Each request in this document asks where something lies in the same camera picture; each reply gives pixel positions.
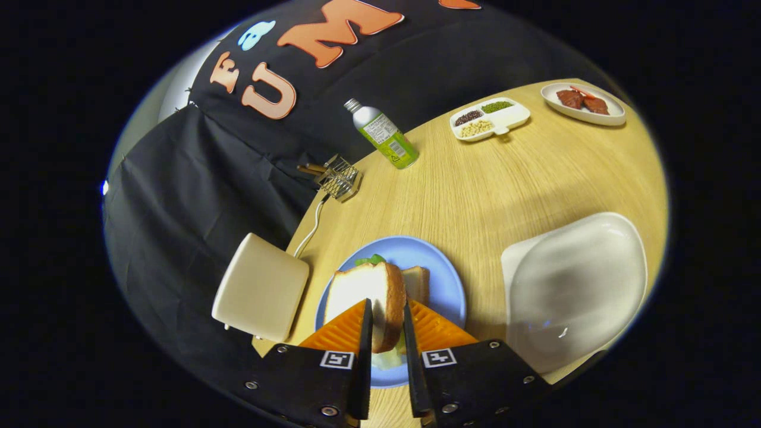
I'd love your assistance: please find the green silver bottle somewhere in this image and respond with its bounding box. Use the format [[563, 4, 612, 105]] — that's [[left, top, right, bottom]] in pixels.
[[344, 98, 420, 170]]

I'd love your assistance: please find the white divided dish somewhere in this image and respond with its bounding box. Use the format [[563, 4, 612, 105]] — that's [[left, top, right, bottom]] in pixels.
[[449, 97, 532, 143]]

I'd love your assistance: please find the pile of yellow beans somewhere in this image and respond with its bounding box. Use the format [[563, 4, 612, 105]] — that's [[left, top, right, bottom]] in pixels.
[[459, 119, 494, 138]]

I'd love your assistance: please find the toasted bread slice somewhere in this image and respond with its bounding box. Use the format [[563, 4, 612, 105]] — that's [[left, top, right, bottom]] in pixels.
[[324, 260, 407, 354]]

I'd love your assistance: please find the green lettuce leaf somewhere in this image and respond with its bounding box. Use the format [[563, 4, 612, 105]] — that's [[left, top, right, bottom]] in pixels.
[[355, 254, 408, 370]]

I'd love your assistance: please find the white square plate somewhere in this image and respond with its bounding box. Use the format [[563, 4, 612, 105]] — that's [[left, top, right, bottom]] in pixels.
[[501, 212, 649, 375]]

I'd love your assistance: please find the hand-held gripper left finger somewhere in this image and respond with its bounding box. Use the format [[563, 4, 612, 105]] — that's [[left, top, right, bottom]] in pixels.
[[244, 298, 374, 426]]

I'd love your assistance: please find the wire utensil holder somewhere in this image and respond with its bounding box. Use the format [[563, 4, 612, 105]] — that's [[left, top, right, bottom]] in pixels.
[[315, 155, 362, 203]]

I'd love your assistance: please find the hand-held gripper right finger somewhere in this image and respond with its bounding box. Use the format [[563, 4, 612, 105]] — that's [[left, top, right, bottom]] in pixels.
[[403, 299, 551, 426]]

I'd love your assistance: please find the black backdrop cloth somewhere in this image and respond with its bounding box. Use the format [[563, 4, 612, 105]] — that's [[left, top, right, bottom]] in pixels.
[[104, 0, 625, 381]]

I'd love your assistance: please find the white toaster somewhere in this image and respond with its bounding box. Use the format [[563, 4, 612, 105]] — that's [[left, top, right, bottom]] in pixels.
[[212, 232, 310, 343]]

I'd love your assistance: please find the white toaster cable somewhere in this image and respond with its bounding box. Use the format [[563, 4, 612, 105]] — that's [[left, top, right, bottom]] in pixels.
[[293, 196, 328, 258]]

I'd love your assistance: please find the blue plate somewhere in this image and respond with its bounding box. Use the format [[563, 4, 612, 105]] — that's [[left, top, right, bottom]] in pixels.
[[315, 235, 467, 389]]

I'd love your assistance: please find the bread slice with ham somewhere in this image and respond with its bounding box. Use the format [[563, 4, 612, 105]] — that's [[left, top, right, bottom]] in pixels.
[[401, 266, 430, 307]]

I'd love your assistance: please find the white oval plate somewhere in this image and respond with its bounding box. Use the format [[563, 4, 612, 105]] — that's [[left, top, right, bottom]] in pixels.
[[540, 82, 627, 127]]

